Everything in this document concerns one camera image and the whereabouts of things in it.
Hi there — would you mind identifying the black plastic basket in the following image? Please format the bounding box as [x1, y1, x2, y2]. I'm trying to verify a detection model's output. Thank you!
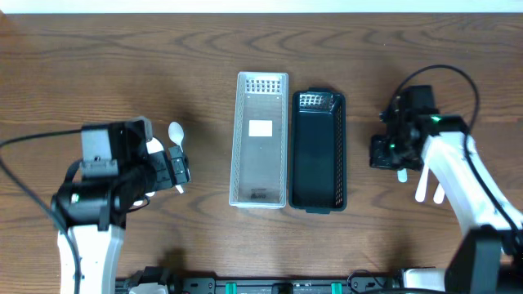
[288, 87, 347, 214]

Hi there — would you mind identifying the white label sticker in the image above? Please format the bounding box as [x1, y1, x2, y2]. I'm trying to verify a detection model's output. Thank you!
[248, 120, 273, 137]

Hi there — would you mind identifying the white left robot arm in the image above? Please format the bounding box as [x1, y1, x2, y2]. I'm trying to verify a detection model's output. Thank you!
[51, 145, 190, 293]

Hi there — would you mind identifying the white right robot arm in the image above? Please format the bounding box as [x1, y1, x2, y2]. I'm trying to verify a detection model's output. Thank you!
[370, 91, 522, 293]

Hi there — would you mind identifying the mint green plastic fork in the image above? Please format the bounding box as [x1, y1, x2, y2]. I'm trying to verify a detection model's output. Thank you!
[397, 169, 408, 183]

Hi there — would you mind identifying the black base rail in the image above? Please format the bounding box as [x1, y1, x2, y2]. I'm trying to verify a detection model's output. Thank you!
[114, 265, 446, 294]

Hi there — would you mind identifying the clear plastic basket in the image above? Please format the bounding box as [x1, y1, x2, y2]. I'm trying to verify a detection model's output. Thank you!
[229, 72, 288, 209]

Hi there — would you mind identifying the pink plastic fork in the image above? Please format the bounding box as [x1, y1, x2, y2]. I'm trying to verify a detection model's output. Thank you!
[433, 184, 445, 204]

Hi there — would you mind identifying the beige plastic spoon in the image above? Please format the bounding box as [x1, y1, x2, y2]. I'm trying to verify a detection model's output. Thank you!
[168, 122, 189, 194]

